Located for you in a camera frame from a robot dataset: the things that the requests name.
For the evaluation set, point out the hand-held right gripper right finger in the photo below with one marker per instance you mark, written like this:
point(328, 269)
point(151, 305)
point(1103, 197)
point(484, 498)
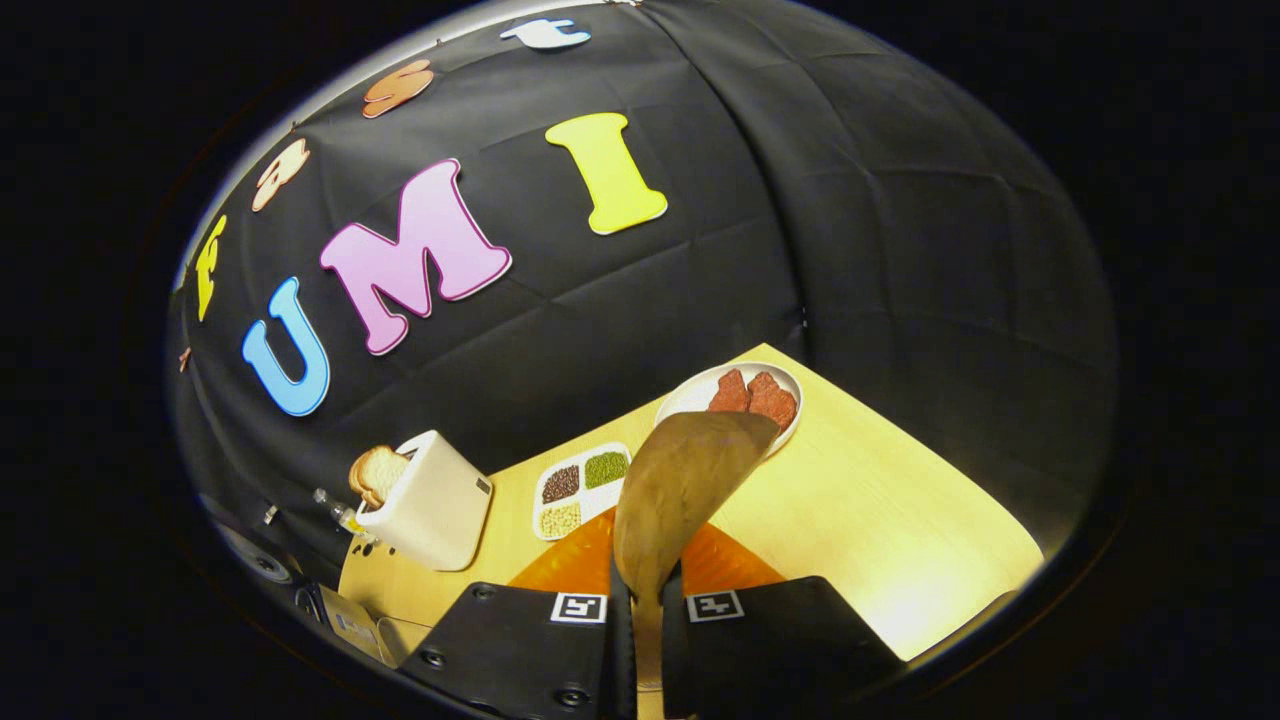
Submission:
point(675, 650)

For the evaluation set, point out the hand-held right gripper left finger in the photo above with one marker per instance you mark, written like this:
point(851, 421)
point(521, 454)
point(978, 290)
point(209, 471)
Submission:
point(621, 650)

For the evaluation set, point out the wooden spoon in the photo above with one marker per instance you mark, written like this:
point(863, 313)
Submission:
point(680, 480)

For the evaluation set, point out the white divided grain dish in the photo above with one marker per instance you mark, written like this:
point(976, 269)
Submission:
point(590, 495)

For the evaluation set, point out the white toaster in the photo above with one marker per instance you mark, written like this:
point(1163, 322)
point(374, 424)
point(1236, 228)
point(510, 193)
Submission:
point(430, 510)

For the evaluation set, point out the white round plate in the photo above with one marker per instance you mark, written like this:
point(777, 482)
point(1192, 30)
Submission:
point(690, 395)

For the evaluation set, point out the red meat slice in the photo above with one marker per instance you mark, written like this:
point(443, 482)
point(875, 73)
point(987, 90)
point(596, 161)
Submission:
point(775, 400)
point(730, 392)

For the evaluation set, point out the toast slice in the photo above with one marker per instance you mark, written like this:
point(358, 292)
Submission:
point(378, 472)

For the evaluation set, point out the small clear glass bottle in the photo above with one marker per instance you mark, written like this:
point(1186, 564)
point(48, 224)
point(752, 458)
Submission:
point(340, 515)

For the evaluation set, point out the black backdrop cloth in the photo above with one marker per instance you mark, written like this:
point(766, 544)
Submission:
point(900, 250)

